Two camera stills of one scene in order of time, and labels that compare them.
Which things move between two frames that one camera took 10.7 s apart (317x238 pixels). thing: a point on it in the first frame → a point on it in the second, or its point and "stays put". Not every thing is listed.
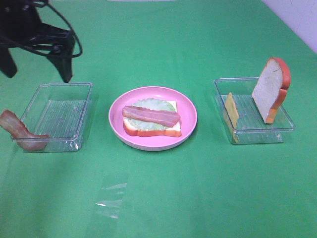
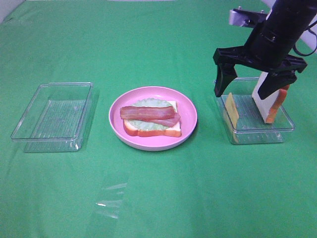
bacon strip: x=13 y=123 → x=147 y=112
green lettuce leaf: x=155 y=104 stays put
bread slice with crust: x=174 y=130 stays put
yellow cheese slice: x=232 y=115 stays put
